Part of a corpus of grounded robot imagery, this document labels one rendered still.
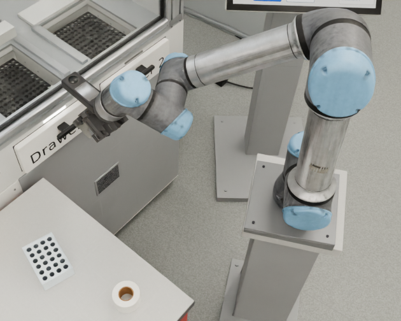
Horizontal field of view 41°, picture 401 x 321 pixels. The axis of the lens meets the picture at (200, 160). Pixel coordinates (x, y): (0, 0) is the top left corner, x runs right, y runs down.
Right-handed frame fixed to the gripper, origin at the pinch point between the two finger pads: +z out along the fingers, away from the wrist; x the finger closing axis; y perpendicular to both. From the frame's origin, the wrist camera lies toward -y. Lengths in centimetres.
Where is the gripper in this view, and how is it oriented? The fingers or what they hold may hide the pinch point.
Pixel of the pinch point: (78, 120)
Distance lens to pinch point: 142.6
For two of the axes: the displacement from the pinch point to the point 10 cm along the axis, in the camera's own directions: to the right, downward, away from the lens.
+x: 6.3, -6.0, 4.9
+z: -4.9, 1.9, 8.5
